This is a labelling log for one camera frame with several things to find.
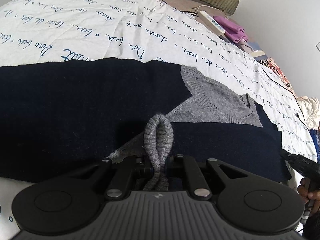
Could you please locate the person's right hand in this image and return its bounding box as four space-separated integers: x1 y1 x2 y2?
297 178 319 204

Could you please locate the purple cloth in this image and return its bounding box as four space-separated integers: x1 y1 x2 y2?
213 16 248 43

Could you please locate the white script-printed bedspread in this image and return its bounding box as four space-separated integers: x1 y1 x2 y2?
1 2 316 239

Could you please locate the pile of colourful clothes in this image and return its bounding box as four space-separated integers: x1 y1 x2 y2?
235 39 319 161

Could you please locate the white remote control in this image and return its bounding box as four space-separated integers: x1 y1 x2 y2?
197 10 226 36

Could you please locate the navy and grey sweater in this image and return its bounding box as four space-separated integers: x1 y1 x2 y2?
1 59 291 191

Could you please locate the black cable on bed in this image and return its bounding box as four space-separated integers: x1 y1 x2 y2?
261 68 311 131

